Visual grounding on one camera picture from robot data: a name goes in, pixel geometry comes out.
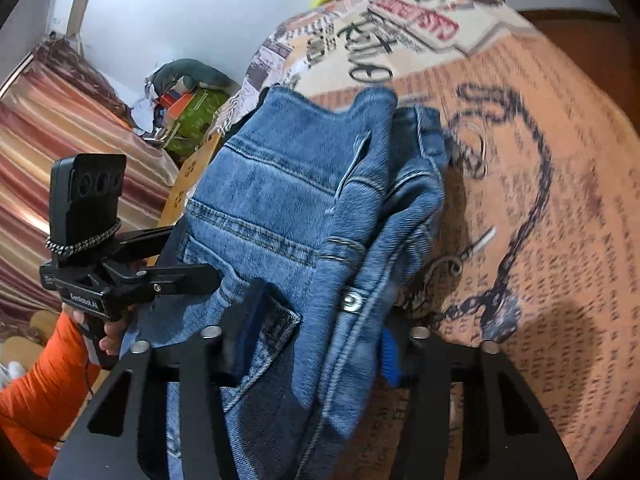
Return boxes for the blue denim jeans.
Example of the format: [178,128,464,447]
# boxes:
[125,86,449,479]

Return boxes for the orange sleeved forearm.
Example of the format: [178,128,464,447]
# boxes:
[1,312,101,479]

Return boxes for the left hand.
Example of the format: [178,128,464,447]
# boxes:
[64,259,149,357]

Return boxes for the bamboo lap desk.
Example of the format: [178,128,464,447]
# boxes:
[144,131,224,266]

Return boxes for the newspaper print bedspread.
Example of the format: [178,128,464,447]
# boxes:
[212,0,639,479]

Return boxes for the green storage basket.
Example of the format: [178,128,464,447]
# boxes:
[163,88,229,166]

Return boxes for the grey plush toy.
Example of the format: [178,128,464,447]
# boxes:
[149,58,232,96]

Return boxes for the black camera box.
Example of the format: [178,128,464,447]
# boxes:
[46,154,127,260]

